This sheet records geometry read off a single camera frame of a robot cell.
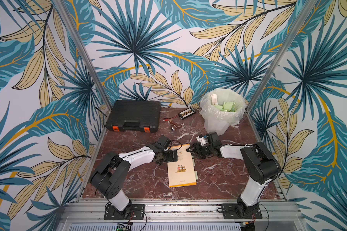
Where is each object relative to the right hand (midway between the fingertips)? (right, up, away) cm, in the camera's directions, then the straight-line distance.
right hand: (189, 151), depth 92 cm
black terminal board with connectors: (0, +26, +22) cm, 34 cm away
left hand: (-11, -5, -3) cm, 13 cm away
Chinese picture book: (-5, -11, -7) cm, 14 cm away
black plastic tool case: (-40, +24, +17) cm, 49 cm away
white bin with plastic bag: (+19, +28, -5) cm, 34 cm away
